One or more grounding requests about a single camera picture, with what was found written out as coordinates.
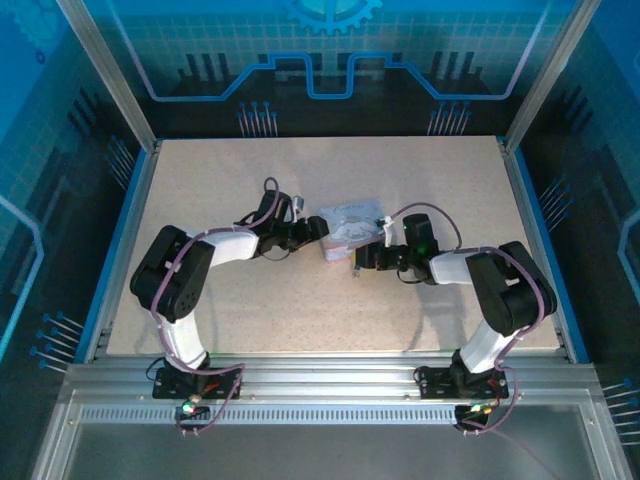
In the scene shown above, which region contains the pale blue cartoon print box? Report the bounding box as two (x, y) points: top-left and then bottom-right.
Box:
(318, 197), (388, 263)

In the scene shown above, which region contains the black connector with LEDs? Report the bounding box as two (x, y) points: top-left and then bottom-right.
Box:
(454, 399), (495, 425)
(174, 397), (211, 422)

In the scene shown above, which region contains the aluminium mounting rail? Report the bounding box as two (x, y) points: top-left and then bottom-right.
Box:
(58, 352), (604, 409)

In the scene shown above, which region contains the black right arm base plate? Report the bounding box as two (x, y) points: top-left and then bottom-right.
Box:
(416, 366), (511, 401)

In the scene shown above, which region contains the aluminium side rail blue edge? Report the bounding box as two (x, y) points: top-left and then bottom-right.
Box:
(74, 138), (164, 365)

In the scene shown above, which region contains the grey slotted cable duct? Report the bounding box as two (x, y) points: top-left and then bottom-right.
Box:
(79, 405), (586, 426)

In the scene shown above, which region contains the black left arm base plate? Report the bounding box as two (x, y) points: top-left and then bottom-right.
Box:
(152, 366), (244, 401)

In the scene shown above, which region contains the aluminium frame post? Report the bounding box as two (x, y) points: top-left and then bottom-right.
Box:
(502, 0), (604, 154)
(54, 0), (162, 154)

